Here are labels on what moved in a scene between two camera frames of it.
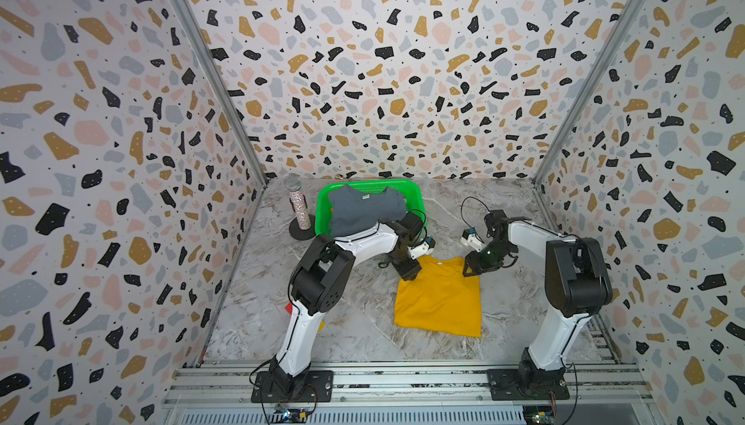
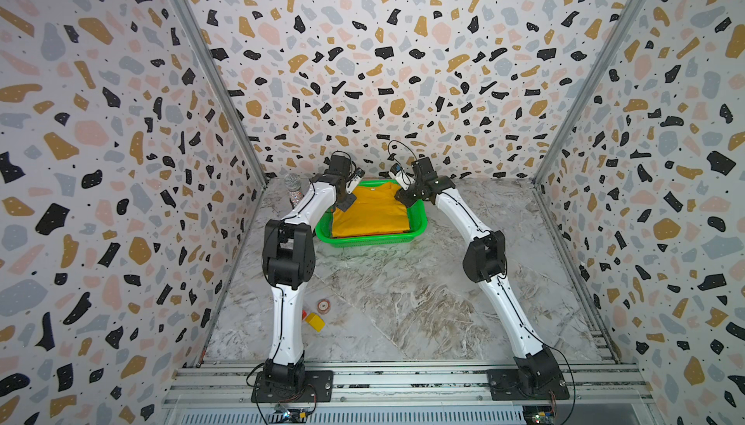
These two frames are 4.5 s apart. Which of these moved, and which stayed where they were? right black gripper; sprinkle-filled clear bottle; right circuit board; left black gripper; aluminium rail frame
Moved: right black gripper; left black gripper
Stayed: sprinkle-filled clear bottle; aluminium rail frame; right circuit board
